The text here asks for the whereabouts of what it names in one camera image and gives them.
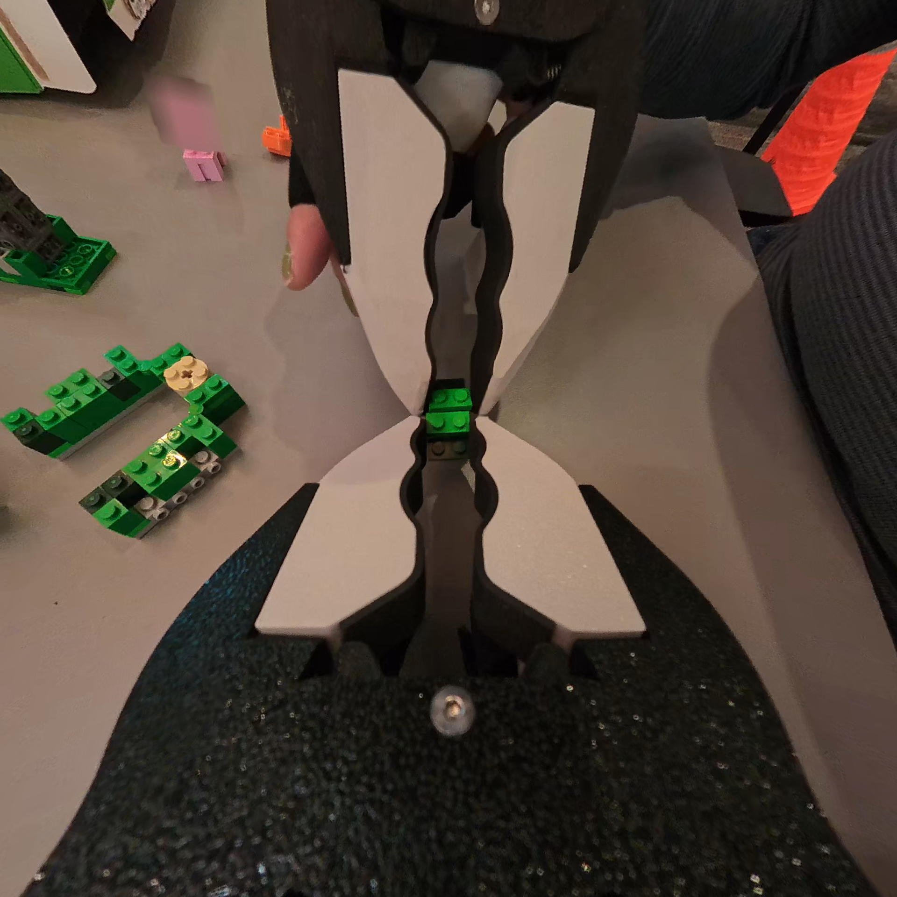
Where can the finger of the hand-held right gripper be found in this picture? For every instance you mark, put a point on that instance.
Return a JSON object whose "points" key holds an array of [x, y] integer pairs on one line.
{"points": [[385, 210], [546, 210]]}

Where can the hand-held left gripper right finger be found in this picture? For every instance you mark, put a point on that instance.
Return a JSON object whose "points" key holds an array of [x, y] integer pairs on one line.
{"points": [[553, 553]]}

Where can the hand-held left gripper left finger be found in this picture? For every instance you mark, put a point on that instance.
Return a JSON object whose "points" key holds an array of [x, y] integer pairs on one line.
{"points": [[343, 553]]}

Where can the small green brick assembly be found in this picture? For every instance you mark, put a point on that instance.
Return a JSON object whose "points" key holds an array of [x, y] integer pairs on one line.
{"points": [[448, 420]]}

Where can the person's right forearm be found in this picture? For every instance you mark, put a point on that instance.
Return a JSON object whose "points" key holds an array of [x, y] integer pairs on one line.
{"points": [[736, 56]]}

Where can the grey desk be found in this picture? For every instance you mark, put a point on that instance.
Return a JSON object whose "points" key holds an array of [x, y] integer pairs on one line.
{"points": [[105, 595]]}

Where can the orange brick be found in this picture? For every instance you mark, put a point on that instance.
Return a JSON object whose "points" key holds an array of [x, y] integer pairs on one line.
{"points": [[275, 137]]}

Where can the pink brick figure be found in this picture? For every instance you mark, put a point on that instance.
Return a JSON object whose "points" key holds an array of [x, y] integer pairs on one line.
{"points": [[203, 166]]}

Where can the printed cardboard box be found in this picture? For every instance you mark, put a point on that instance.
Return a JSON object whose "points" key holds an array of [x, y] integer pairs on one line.
{"points": [[133, 14]]}

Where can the green and white box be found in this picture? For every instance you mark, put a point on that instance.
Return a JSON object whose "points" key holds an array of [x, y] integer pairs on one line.
{"points": [[42, 42]]}

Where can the orange traffic cone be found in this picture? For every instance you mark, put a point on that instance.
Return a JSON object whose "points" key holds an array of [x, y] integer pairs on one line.
{"points": [[827, 140]]}

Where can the large green brick assembly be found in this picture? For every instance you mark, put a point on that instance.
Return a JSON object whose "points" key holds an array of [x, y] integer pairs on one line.
{"points": [[91, 406]]}

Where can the green baseplate brick structure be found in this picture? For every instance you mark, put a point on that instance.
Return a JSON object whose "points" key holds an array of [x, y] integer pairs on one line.
{"points": [[70, 263]]}

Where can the person's torso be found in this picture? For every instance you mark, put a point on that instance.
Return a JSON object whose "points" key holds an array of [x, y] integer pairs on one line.
{"points": [[841, 350]]}

